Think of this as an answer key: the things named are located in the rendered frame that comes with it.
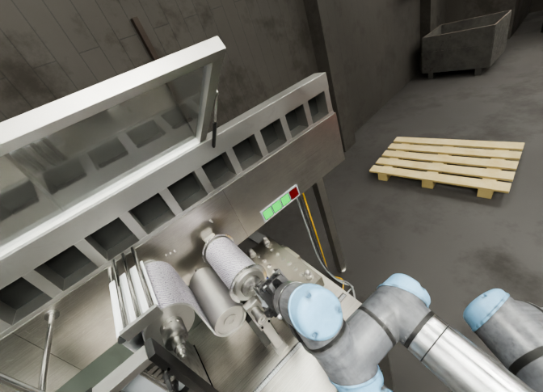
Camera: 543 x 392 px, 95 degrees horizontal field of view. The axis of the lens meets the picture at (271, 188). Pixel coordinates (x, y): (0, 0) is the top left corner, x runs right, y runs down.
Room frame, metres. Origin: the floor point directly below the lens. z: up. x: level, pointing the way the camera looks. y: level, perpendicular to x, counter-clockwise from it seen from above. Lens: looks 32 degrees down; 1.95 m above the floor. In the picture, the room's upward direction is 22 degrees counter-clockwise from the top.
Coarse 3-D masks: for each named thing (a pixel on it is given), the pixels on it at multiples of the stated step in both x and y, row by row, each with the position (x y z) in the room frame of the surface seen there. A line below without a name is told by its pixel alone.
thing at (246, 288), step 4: (252, 276) 0.58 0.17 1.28; (256, 276) 0.58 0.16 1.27; (248, 280) 0.56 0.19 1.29; (252, 280) 0.57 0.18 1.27; (256, 280) 0.57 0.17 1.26; (260, 280) 0.58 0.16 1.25; (244, 284) 0.56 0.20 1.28; (248, 284) 0.56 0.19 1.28; (252, 284) 0.57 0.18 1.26; (256, 284) 0.57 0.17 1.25; (244, 288) 0.55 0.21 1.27; (248, 288) 0.56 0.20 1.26; (252, 288) 0.56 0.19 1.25; (244, 292) 0.55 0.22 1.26; (248, 292) 0.56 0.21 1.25; (252, 292) 0.56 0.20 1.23; (248, 296) 0.55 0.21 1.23
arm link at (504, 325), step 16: (480, 304) 0.26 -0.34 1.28; (496, 304) 0.24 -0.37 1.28; (512, 304) 0.23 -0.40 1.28; (528, 304) 0.23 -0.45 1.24; (480, 320) 0.23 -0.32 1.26; (496, 320) 0.22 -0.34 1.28; (512, 320) 0.20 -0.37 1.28; (528, 320) 0.19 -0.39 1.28; (480, 336) 0.22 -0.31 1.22; (496, 336) 0.20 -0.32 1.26; (512, 336) 0.18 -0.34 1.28; (528, 336) 0.17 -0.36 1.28; (496, 352) 0.18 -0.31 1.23; (512, 352) 0.16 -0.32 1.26; (528, 352) 0.15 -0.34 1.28; (512, 368) 0.15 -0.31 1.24
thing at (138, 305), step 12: (132, 252) 0.73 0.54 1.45; (120, 276) 0.65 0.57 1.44; (132, 276) 0.63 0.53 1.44; (144, 276) 0.59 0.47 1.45; (120, 288) 0.58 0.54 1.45; (132, 288) 0.56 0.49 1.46; (144, 288) 0.54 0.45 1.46; (120, 300) 0.53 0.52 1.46; (132, 300) 0.51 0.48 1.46; (144, 300) 0.51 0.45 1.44; (156, 300) 0.50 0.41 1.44; (120, 312) 0.49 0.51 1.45; (132, 312) 0.49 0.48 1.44; (144, 312) 0.47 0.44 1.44; (156, 312) 0.45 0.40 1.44; (132, 324) 0.43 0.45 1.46; (144, 324) 0.43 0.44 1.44; (132, 336) 0.42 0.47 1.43
